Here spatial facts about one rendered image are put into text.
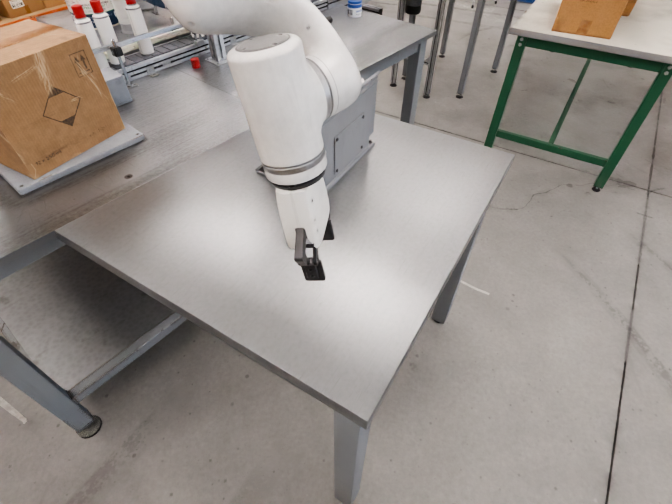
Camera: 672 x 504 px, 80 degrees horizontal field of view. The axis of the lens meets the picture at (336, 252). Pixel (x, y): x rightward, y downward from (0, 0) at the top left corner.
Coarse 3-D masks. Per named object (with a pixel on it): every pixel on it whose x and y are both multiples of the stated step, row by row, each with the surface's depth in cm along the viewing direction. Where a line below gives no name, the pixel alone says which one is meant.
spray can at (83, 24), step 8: (72, 8) 130; (80, 8) 130; (80, 16) 131; (80, 24) 132; (88, 24) 133; (80, 32) 134; (88, 32) 134; (88, 40) 136; (96, 40) 138; (96, 56) 140; (104, 56) 142; (104, 64) 143
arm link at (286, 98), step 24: (240, 48) 42; (264, 48) 41; (288, 48) 41; (240, 72) 42; (264, 72) 41; (288, 72) 42; (312, 72) 45; (240, 96) 45; (264, 96) 43; (288, 96) 43; (312, 96) 45; (264, 120) 45; (288, 120) 45; (312, 120) 47; (264, 144) 47; (288, 144) 47; (312, 144) 48
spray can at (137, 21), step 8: (128, 0) 141; (128, 8) 142; (136, 8) 143; (128, 16) 144; (136, 16) 144; (136, 24) 146; (144, 24) 148; (136, 32) 148; (144, 32) 149; (144, 40) 150; (144, 48) 152; (152, 48) 154
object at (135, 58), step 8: (312, 0) 202; (176, 40) 165; (184, 40) 165; (192, 40) 165; (160, 48) 159; (168, 48) 159; (176, 48) 159; (128, 56) 153; (136, 56) 153; (144, 56) 153; (152, 56) 153; (128, 64) 148
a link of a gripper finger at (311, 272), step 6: (312, 258) 57; (312, 264) 57; (318, 264) 59; (306, 270) 59; (312, 270) 59; (318, 270) 59; (306, 276) 61; (312, 276) 60; (318, 276) 60; (324, 276) 60
